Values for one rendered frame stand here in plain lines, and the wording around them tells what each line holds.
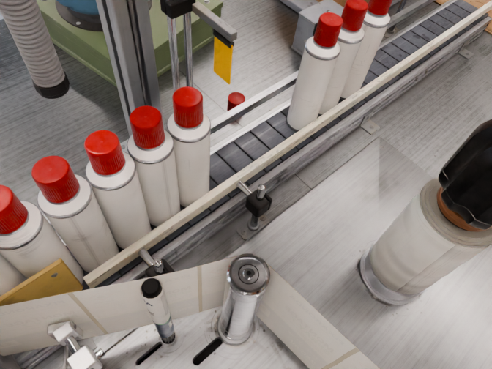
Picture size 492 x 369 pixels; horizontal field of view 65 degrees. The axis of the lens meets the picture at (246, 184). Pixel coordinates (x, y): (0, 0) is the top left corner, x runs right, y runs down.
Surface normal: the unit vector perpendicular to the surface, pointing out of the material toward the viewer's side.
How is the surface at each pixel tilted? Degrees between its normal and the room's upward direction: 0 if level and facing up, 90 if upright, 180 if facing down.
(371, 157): 0
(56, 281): 90
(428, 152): 0
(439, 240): 92
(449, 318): 0
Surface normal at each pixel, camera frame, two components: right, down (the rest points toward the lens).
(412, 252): -0.81, 0.46
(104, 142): 0.04, -0.56
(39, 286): 0.67, 0.65
